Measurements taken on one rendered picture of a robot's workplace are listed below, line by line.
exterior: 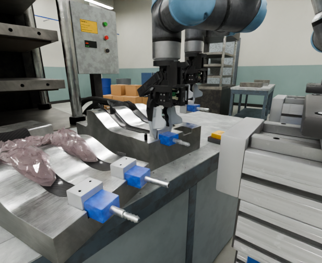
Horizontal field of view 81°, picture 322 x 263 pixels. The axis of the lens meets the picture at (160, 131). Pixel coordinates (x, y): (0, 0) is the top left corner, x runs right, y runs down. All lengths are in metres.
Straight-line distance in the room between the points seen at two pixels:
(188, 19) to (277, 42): 6.63
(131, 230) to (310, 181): 0.44
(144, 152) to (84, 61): 0.93
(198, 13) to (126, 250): 0.59
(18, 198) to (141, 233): 0.34
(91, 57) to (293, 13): 6.33
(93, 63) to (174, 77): 0.95
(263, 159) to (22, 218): 0.36
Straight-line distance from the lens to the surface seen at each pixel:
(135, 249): 0.64
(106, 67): 1.42
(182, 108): 0.84
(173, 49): 0.50
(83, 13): 1.41
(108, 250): 0.57
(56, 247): 0.35
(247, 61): 7.04
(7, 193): 0.44
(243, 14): 0.49
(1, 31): 1.20
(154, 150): 0.54
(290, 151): 0.27
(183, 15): 0.40
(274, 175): 0.27
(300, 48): 6.97
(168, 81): 0.50
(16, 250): 0.43
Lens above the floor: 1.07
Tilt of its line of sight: 17 degrees down
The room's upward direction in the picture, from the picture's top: straight up
